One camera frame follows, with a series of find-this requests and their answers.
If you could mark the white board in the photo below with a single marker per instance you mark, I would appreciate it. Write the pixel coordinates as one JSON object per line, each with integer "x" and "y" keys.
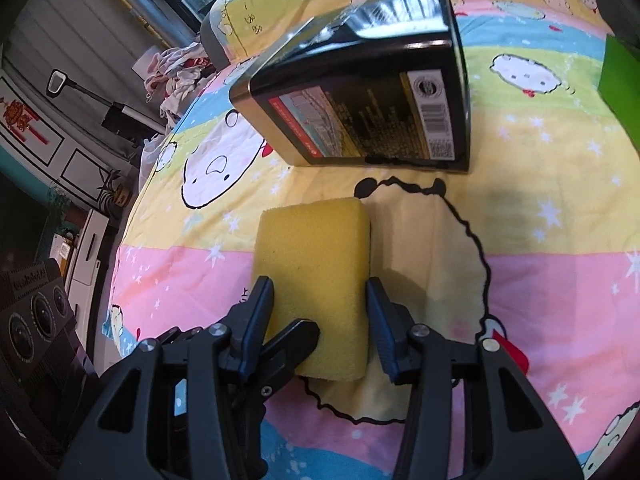
{"x": 143, "y": 60}

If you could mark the red knot decoration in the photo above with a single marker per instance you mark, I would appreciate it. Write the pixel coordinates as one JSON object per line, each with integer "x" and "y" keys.
{"x": 17, "y": 112}

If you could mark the pile of clothes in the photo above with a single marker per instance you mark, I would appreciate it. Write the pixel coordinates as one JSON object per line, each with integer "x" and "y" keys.
{"x": 175, "y": 75}

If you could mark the black gold tin box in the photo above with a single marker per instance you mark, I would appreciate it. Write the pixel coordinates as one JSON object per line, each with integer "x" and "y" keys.
{"x": 350, "y": 90}

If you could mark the green box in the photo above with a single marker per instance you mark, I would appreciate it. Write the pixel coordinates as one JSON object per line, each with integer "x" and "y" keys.
{"x": 620, "y": 80}

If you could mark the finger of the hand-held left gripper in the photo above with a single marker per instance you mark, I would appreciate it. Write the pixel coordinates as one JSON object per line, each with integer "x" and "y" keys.
{"x": 295, "y": 345}

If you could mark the potted plant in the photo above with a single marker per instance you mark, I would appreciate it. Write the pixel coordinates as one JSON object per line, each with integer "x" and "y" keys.
{"x": 107, "y": 190}

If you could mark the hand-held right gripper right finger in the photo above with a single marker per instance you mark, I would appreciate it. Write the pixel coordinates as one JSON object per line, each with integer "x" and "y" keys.
{"x": 382, "y": 325}

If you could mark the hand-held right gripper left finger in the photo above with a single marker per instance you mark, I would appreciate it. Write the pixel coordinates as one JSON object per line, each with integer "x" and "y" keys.
{"x": 257, "y": 310}

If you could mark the grey padded armrest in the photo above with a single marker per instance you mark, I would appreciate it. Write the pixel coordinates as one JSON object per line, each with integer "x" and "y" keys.
{"x": 212, "y": 40}

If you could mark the white plastic bag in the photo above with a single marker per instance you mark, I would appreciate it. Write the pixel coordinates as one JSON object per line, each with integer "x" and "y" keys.
{"x": 152, "y": 152}

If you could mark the yellow sponge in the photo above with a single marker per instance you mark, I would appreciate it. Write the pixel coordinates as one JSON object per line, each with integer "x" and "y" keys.
{"x": 310, "y": 260}

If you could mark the grey curtain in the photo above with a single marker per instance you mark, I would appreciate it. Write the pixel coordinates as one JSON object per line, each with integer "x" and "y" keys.
{"x": 75, "y": 10}

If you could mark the cartoon printed blanket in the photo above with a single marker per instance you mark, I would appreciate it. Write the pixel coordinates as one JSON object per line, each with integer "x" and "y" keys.
{"x": 550, "y": 285}

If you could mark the white appliance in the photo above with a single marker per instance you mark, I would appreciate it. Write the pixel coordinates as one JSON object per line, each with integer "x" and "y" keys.
{"x": 90, "y": 245}

